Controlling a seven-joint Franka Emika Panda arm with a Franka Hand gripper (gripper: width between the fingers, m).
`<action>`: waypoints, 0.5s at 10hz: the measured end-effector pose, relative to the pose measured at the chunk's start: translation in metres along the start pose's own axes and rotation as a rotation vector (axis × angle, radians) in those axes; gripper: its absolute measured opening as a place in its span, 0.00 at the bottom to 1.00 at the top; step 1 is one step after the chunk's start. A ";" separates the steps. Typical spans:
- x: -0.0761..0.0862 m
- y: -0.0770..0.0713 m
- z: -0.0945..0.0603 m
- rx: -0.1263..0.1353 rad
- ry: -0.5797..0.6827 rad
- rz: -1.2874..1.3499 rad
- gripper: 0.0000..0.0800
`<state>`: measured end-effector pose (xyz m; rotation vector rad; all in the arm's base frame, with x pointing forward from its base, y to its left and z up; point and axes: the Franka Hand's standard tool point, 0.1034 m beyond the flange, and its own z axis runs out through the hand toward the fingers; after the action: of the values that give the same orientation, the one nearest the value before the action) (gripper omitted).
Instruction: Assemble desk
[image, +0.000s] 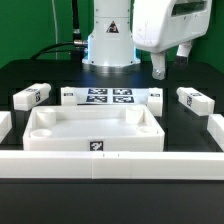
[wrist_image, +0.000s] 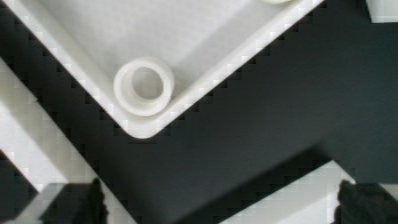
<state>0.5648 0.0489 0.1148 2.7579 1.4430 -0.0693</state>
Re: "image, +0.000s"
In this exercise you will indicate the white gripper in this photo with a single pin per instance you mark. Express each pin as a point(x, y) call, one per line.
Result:
point(162, 24)

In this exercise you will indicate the white desk top tray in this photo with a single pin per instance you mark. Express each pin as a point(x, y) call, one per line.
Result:
point(93, 128)

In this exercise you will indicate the white front fence bar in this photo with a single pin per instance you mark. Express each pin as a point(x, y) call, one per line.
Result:
point(112, 165)

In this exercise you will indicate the white marker base bracket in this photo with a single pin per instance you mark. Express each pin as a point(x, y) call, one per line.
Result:
point(151, 97)

